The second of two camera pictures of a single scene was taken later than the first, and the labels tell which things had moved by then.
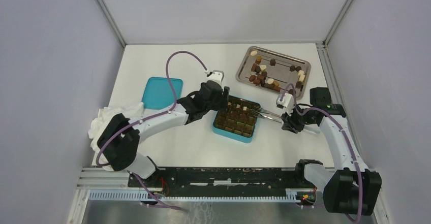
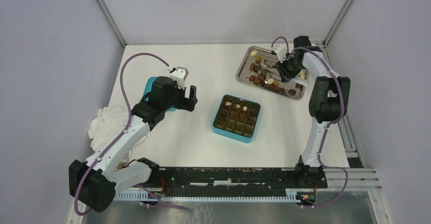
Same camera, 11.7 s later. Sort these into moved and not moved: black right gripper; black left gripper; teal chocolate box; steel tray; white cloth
Moved: black right gripper; black left gripper
Not moved: white cloth; steel tray; teal chocolate box
